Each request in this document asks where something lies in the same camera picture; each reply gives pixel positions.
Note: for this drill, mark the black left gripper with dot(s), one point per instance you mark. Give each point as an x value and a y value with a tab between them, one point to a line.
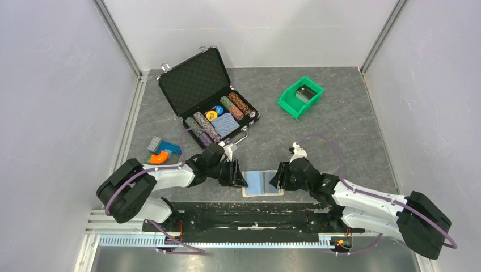
228	181

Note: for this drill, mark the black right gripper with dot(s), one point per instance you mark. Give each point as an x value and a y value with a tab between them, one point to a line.
275	180

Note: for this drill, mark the beige card holder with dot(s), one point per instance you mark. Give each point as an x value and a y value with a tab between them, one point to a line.
258	184

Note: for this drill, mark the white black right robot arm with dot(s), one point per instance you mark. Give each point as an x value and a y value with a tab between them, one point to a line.
413	219

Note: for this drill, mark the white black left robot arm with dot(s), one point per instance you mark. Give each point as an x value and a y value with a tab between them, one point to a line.
126	193

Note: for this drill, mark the blue patterned playing card deck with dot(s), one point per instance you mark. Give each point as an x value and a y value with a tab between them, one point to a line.
225	124

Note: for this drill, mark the purple chip stack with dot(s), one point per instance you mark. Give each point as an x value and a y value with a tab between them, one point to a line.
205	139

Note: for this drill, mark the yellow big blind button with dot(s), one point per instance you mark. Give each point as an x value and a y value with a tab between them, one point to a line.
211	115

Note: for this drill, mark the blue toy brick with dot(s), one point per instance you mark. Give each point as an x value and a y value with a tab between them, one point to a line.
174	148

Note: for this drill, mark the blue small blind button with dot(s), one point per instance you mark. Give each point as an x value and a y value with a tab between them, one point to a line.
219	110

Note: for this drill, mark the green blue chip row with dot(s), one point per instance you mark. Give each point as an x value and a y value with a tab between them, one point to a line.
192	123

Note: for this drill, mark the orange blue chip row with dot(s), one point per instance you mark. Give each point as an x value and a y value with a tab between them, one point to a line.
205	124

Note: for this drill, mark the orange curved toy piece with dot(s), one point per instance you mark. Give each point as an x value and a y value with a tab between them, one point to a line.
157	159

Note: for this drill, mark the green red chip row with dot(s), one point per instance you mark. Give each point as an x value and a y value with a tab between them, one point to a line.
232	108

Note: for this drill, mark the orange black chip row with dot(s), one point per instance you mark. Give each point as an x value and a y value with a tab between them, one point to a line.
242	105

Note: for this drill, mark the green plastic bin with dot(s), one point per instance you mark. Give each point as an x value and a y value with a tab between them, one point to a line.
294	106

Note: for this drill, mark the grey toy brick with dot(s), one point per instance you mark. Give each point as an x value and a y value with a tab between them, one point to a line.
154	144

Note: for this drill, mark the black poker chip case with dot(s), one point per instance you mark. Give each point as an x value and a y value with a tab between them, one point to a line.
198	84

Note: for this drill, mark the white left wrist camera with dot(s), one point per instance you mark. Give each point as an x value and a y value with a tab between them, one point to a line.
229	149

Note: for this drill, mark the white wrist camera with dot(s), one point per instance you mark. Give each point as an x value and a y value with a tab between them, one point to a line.
229	149
297	152

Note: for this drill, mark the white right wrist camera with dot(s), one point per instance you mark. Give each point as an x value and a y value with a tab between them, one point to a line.
297	152

